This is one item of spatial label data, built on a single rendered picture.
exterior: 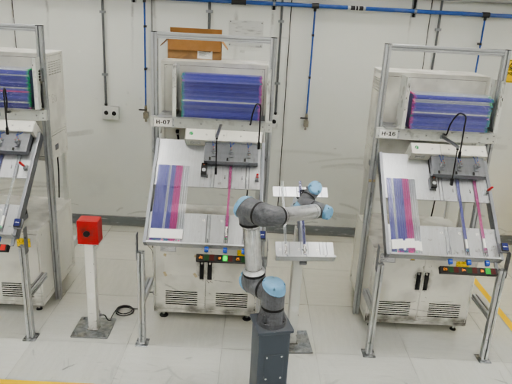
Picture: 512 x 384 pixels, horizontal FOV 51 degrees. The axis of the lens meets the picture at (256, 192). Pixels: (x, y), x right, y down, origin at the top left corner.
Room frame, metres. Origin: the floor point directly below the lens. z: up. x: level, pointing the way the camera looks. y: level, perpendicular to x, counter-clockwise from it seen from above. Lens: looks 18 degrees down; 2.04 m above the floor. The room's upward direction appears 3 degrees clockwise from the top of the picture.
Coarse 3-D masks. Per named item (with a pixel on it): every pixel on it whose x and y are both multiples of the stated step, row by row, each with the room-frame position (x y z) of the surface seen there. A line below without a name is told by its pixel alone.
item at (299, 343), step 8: (296, 232) 3.02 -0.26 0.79; (296, 240) 3.02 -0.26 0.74; (296, 264) 3.02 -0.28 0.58; (296, 272) 3.02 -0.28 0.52; (296, 280) 3.02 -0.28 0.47; (296, 288) 3.02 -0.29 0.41; (296, 296) 3.02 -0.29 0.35; (296, 304) 3.02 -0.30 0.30; (288, 312) 3.05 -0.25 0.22; (296, 312) 3.02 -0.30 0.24; (296, 320) 3.02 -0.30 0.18; (296, 328) 3.02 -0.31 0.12; (296, 336) 3.10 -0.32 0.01; (304, 336) 3.11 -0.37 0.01; (296, 344) 3.01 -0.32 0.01; (304, 344) 3.01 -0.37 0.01; (296, 352) 2.93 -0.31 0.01; (304, 352) 2.93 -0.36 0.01; (312, 352) 2.94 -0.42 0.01
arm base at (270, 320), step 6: (264, 312) 2.35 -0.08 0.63; (270, 312) 2.34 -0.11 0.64; (276, 312) 2.34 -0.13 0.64; (282, 312) 2.36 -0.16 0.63; (258, 318) 2.37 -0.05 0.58; (264, 318) 2.35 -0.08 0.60; (270, 318) 2.33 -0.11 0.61; (276, 318) 2.34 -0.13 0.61; (282, 318) 2.35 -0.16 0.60; (258, 324) 2.36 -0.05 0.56; (264, 324) 2.33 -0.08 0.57; (270, 324) 2.33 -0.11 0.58; (276, 324) 2.33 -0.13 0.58; (282, 324) 2.34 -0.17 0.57
